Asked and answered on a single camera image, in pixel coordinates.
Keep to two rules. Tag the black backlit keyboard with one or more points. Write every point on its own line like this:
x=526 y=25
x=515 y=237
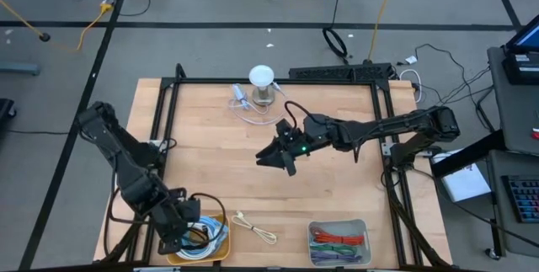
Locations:
x=524 y=198

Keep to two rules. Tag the grey desk top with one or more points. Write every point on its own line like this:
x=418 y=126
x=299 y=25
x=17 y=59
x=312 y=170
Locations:
x=518 y=238
x=513 y=112

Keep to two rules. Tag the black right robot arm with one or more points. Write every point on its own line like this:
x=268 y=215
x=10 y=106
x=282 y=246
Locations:
x=400 y=124

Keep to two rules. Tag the white paper box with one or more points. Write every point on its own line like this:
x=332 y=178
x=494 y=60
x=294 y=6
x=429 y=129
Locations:
x=463 y=183

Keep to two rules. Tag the blue-grey metal bar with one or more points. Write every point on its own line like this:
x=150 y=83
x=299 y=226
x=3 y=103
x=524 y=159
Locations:
x=19 y=69

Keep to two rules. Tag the small white adapter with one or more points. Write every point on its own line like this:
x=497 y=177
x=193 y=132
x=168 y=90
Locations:
x=411 y=59

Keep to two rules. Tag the black equipment base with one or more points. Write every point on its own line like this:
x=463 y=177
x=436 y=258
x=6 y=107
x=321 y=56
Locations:
x=6 y=112

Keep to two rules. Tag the brass table lamp white shade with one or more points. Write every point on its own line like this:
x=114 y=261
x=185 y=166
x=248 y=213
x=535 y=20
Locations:
x=261 y=75

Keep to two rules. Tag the yellow plastic bin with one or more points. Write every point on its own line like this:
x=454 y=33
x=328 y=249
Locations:
x=225 y=255

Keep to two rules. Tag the small red item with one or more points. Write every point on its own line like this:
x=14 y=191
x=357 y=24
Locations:
x=535 y=134

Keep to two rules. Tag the round black floor plug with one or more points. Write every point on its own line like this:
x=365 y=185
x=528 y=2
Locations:
x=44 y=37

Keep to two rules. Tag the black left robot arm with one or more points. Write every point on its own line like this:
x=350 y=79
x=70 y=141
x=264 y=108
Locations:
x=122 y=154

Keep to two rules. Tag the black caster wheel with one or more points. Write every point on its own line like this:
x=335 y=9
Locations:
x=492 y=254

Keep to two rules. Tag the black desk bar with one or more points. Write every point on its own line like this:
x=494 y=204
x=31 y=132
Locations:
x=467 y=154

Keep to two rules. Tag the black metal table frame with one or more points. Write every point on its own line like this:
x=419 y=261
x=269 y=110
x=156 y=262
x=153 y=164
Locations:
x=210 y=81

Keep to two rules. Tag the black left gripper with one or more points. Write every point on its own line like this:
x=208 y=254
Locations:
x=179 y=217

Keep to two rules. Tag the black device box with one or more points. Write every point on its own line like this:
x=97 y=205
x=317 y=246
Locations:
x=522 y=72

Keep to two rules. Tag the laptop with blue screen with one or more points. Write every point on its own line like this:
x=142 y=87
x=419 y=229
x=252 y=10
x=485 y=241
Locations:
x=528 y=38

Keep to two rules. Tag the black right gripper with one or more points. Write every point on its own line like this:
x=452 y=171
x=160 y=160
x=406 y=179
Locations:
x=316 y=133

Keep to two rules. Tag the grey plastic bin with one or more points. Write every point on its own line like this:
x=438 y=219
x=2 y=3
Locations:
x=337 y=224

